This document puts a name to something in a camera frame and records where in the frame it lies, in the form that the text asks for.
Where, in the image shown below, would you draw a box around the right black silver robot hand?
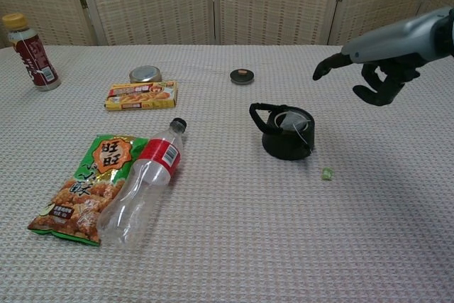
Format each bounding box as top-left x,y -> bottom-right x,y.
312,7 -> 449,107

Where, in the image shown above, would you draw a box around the grey pyramid tea bag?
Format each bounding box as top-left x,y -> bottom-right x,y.
279,111 -> 314,151

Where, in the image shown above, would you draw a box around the black cast iron teapot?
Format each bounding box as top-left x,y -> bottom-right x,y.
248,102 -> 316,160

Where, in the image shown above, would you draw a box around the black round teapot lid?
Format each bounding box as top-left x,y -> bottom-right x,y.
229,68 -> 255,86

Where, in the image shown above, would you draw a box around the green snack bag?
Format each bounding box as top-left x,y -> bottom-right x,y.
27,134 -> 150,247

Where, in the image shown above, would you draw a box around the white waffle tablecloth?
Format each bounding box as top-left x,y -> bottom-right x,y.
0,44 -> 454,303

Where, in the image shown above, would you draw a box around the woven folding screen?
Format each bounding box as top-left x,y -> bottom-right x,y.
0,0 -> 454,47

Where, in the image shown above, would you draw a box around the round metal tin can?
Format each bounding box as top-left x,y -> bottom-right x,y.
128,65 -> 164,84

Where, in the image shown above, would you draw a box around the yellow food box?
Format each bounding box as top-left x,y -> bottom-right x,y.
105,80 -> 178,112

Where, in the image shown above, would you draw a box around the clear plastic bottle red label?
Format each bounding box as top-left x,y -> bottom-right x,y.
96,117 -> 188,248

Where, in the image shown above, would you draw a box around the sauce bottle with yellow cap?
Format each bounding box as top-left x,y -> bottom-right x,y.
1,13 -> 62,92

